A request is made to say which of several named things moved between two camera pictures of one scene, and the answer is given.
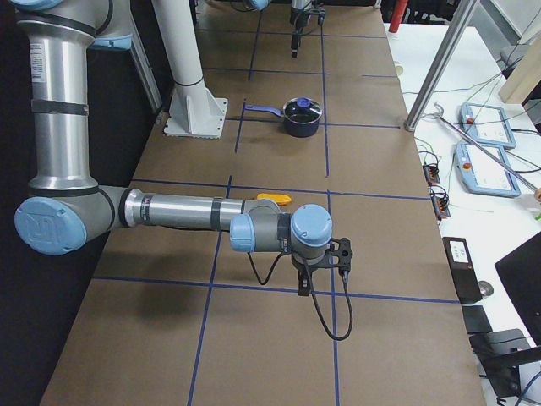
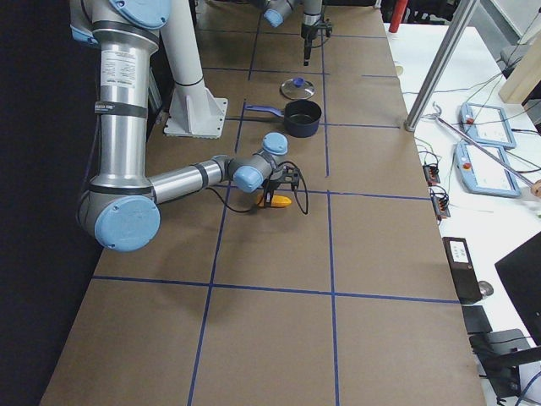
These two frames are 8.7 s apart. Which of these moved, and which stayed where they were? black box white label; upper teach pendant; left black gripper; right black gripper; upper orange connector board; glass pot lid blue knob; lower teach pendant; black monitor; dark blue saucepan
Moved: glass pot lid blue knob; right black gripper; left black gripper
Stayed: upper teach pendant; dark blue saucepan; black monitor; upper orange connector board; black box white label; lower teach pendant
